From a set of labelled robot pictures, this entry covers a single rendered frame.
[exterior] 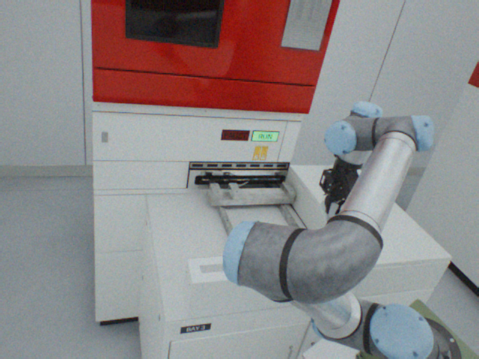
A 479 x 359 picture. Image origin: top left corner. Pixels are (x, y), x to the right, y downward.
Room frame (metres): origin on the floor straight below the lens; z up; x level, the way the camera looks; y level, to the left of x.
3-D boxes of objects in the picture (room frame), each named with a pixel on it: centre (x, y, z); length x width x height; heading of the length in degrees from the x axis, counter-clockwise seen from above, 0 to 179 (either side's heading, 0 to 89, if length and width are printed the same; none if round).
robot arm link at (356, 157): (0.94, -0.28, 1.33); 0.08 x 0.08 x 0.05
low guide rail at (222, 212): (1.14, -0.01, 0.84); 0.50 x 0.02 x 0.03; 22
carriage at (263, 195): (1.36, -0.07, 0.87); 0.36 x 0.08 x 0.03; 112
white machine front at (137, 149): (1.38, 0.16, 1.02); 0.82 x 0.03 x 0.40; 112
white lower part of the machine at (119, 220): (1.69, 0.29, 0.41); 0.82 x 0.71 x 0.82; 112
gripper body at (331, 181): (0.95, -0.28, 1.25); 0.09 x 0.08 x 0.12; 22
